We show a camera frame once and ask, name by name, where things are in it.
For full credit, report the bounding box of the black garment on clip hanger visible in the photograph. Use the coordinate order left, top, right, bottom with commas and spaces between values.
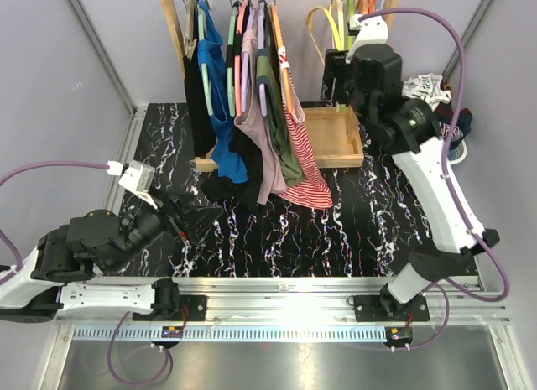
184, 50, 216, 157

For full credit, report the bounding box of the yellow plastic hanger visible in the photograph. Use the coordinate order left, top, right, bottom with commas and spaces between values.
305, 5, 338, 55

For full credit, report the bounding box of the white laundry basket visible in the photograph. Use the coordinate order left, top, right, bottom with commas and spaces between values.
448, 140, 467, 164

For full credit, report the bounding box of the navy printed shirt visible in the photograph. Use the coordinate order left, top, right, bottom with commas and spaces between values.
434, 102, 473, 149

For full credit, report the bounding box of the mint green hanger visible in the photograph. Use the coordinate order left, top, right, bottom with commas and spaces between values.
196, 4, 213, 117

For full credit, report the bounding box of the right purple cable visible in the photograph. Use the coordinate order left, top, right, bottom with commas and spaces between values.
360, 8, 511, 302

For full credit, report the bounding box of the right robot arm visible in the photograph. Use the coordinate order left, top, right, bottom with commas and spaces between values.
321, 44, 499, 320

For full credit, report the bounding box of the cream empty hanger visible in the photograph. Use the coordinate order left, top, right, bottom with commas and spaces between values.
329, 0, 345, 50

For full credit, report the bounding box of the lime green empty hanger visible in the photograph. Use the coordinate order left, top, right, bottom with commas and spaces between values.
344, 0, 356, 49

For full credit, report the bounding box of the wooden clothes rack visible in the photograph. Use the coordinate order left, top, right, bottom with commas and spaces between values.
156, 0, 404, 173

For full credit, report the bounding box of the purple hanger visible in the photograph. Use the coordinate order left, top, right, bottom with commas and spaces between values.
256, 0, 270, 117

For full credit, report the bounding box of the wooden clip hanger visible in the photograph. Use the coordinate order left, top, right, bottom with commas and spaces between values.
184, 0, 197, 60

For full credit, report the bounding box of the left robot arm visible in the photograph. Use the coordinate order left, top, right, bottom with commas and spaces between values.
1, 193, 223, 323

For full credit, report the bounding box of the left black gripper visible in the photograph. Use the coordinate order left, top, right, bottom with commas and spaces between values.
107, 187, 224, 274

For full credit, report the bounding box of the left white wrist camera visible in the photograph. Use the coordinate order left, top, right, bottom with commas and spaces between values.
107, 160, 158, 209

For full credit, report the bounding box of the red white striped top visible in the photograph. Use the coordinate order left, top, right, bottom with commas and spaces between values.
279, 66, 333, 210

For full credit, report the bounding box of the orange hanger with red top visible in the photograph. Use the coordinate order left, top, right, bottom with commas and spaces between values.
269, 3, 293, 112

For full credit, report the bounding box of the aluminium rail base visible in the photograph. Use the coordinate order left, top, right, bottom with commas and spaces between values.
41, 107, 513, 390

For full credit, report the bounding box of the olive green top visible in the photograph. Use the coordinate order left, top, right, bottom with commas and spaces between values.
256, 49, 307, 188

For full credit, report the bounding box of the black white striped tank top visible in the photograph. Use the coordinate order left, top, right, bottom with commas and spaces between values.
402, 73, 452, 110

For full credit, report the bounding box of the mauve pink top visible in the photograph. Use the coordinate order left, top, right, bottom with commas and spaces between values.
234, 29, 287, 205

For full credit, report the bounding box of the lilac hanger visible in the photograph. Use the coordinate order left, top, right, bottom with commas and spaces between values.
241, 6, 256, 112

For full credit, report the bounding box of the pink hanger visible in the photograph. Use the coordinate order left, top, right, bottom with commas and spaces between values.
233, 0, 250, 116

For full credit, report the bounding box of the blue top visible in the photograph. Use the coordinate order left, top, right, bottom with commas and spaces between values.
196, 0, 248, 184

